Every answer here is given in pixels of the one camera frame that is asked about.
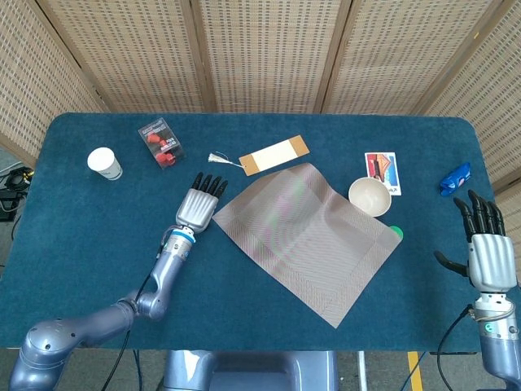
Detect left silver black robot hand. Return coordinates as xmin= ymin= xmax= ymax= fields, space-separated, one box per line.
xmin=175 ymin=171 xmax=229 ymax=234

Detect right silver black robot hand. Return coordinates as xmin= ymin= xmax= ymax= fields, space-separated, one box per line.
xmin=433 ymin=189 xmax=517 ymax=293

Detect brown woven placemat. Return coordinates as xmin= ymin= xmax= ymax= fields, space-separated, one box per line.
xmin=212 ymin=162 xmax=403 ymax=329

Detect beige bowl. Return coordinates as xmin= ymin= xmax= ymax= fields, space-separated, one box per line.
xmin=348 ymin=177 xmax=393 ymax=217

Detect clear box of red caps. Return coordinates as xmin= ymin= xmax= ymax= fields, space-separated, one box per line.
xmin=137 ymin=117 xmax=186 ymax=171

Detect blue snack packet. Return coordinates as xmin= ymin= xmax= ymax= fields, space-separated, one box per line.
xmin=439 ymin=162 xmax=472 ymax=198

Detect brown cream bookmark with tassel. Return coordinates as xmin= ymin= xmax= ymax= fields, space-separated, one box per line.
xmin=208 ymin=134 xmax=311 ymax=178

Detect blue tablecloth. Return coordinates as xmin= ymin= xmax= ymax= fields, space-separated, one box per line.
xmin=0 ymin=112 xmax=521 ymax=354

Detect white paper cup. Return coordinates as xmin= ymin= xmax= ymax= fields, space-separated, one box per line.
xmin=86 ymin=147 xmax=124 ymax=182

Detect colourful photo postcard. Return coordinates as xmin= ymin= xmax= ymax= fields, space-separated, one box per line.
xmin=364 ymin=152 xmax=403 ymax=197

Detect woven wooden folding screen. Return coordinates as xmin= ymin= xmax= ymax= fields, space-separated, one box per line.
xmin=0 ymin=0 xmax=521 ymax=284

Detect silver table leg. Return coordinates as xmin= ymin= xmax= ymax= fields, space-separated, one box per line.
xmin=356 ymin=350 xmax=368 ymax=391

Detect blue-grey robot torso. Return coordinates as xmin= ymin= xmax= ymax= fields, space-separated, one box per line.
xmin=156 ymin=349 xmax=339 ymax=391

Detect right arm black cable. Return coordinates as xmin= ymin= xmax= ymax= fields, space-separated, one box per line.
xmin=436 ymin=305 xmax=475 ymax=391

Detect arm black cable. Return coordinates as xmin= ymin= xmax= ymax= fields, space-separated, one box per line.
xmin=436 ymin=305 xmax=475 ymax=391
xmin=100 ymin=239 xmax=172 ymax=391

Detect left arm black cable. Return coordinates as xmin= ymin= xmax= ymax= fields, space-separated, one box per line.
xmin=100 ymin=239 xmax=172 ymax=391

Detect blue cable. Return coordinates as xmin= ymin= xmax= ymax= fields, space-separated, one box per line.
xmin=132 ymin=349 xmax=143 ymax=391

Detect black floor cables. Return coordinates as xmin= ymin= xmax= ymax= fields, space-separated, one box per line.
xmin=0 ymin=165 xmax=36 ymax=223

